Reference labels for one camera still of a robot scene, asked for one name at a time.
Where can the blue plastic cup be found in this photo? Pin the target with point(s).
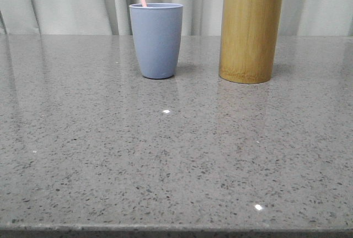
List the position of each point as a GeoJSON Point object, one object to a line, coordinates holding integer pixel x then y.
{"type": "Point", "coordinates": [156, 31]}

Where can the bamboo cylindrical holder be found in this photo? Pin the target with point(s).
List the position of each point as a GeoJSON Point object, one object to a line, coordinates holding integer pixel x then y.
{"type": "Point", "coordinates": [248, 40]}

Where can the grey pleated curtain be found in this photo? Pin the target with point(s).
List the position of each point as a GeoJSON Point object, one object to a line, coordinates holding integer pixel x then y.
{"type": "Point", "coordinates": [200, 17]}

